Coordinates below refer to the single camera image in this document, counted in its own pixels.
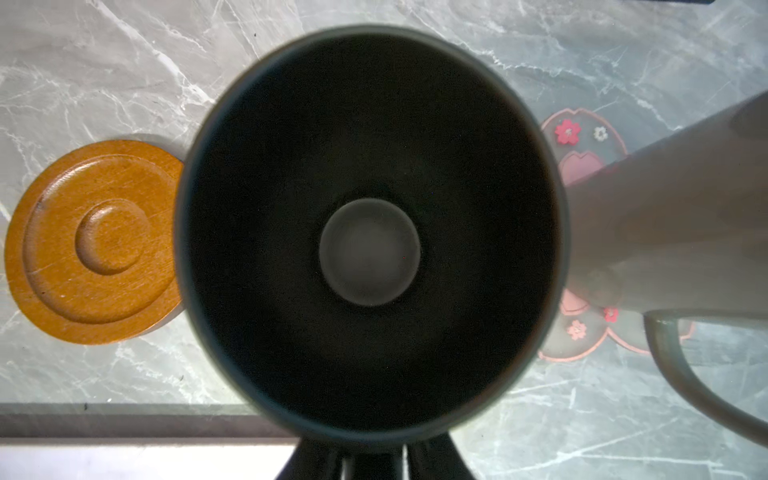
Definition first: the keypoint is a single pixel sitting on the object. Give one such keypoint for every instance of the black mug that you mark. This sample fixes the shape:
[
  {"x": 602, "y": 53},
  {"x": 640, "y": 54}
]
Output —
[{"x": 371, "y": 240}]

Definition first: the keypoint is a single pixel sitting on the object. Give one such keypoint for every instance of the pink cherry blossom coaster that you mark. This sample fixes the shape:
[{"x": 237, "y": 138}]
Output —
[{"x": 584, "y": 143}]

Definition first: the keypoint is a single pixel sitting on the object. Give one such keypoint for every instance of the brown wooden round coaster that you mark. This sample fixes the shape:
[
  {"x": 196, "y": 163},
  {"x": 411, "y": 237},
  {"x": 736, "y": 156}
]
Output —
[{"x": 89, "y": 250}]

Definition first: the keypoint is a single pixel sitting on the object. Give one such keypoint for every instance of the grey mug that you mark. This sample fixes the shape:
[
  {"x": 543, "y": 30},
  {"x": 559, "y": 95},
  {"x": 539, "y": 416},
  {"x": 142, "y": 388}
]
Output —
[{"x": 678, "y": 230}]

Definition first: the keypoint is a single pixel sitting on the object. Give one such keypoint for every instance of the lavender serving tray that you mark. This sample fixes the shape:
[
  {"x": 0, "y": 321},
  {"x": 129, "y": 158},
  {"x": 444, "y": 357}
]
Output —
[{"x": 144, "y": 458}]

